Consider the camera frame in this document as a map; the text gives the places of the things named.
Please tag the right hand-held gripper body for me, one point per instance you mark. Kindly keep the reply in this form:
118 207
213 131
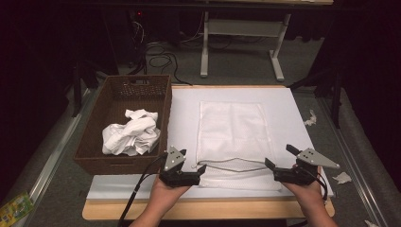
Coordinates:
302 167

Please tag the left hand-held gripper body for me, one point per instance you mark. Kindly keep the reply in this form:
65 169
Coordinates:
172 160

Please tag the white cloth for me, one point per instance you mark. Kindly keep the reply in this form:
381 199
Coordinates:
132 134

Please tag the brown wicker basket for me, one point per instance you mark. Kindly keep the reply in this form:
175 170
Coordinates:
126 94

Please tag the person's right hand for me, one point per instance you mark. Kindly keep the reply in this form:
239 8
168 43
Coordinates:
307 193

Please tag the person's left hand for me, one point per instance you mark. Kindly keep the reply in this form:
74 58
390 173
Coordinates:
167 192

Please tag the white paper scrap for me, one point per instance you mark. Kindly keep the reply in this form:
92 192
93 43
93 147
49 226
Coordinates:
369 223
310 118
342 178

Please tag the white foam board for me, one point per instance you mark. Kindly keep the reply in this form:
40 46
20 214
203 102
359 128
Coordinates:
186 104

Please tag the black metal stand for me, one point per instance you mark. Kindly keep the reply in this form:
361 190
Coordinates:
77 91
336 97

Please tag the green printed packet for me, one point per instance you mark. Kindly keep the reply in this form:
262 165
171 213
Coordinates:
15 209

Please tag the aluminium floor rail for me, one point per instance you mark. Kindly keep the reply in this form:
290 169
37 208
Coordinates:
350 157
50 164

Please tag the white metal desk frame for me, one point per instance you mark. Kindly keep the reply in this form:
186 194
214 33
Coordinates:
242 27

